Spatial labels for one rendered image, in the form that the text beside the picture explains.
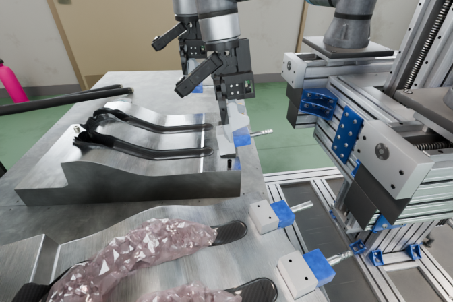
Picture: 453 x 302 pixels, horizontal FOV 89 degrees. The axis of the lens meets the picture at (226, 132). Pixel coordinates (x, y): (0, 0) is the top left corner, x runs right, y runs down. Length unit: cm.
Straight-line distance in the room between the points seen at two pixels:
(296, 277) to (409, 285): 96
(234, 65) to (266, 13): 257
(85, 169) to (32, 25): 285
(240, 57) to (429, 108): 37
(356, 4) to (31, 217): 104
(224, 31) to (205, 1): 6
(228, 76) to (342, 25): 54
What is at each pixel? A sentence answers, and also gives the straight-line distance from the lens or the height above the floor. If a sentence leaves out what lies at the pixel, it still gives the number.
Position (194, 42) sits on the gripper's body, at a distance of 71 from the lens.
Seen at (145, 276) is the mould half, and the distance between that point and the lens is 40.
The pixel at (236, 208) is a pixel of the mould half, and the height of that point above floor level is 86.
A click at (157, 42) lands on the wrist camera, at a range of 73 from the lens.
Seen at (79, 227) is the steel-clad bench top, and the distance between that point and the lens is 62.
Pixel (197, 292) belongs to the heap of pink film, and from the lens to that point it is 36.
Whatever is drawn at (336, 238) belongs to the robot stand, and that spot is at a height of 21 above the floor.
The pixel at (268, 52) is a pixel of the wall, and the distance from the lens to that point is 315.
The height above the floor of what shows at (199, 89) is 93.
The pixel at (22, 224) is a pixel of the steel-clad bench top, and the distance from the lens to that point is 70.
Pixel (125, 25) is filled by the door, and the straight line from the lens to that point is 295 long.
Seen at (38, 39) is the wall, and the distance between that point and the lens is 336.
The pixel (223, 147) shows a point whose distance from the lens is 53.
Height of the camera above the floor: 125
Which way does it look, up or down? 35 degrees down
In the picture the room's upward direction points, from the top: straight up
